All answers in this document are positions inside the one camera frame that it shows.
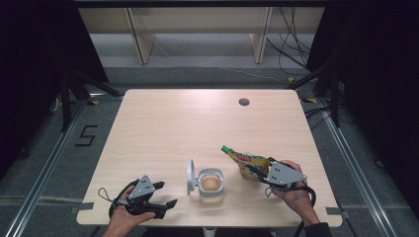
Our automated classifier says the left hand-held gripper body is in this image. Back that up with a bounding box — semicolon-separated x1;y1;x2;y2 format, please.
117;174;167;220

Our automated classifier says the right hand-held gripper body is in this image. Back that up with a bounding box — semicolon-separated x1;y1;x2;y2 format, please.
264;157;308;194

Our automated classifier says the yellow green seasoning pouch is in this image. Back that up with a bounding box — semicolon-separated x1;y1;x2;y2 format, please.
220;144;273;183

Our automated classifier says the clear seasoning jar grey lid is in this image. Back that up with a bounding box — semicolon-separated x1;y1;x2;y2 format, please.
186;159;226;204

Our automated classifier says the person's right hand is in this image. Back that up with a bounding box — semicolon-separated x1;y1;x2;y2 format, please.
272;159;321;228

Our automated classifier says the person's left hand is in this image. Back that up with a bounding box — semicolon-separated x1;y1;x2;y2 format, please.
107;185;157;232

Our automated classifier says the black metal stand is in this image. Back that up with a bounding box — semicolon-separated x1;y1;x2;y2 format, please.
285;61;342;128
59;67;124;133

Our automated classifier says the black curtain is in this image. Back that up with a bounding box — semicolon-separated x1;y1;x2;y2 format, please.
0;0;111;181
305;0;419;211

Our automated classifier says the black left gripper wrist strap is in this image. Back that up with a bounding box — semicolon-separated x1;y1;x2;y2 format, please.
97;178;141;218

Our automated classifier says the black gripper wrist strap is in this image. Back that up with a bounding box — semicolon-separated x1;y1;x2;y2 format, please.
97;178;141;218
264;185;318;237

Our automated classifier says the black right gripper wrist strap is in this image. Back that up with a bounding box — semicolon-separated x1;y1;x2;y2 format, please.
264;185;318;237

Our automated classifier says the black floor cable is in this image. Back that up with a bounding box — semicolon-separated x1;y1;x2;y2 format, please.
303;106;332;131

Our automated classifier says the aluminium floor rail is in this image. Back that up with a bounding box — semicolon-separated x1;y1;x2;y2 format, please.
1;93;125;237
315;98;397;237

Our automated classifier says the black cable bundle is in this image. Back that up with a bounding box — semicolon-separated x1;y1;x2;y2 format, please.
266;6;312;77

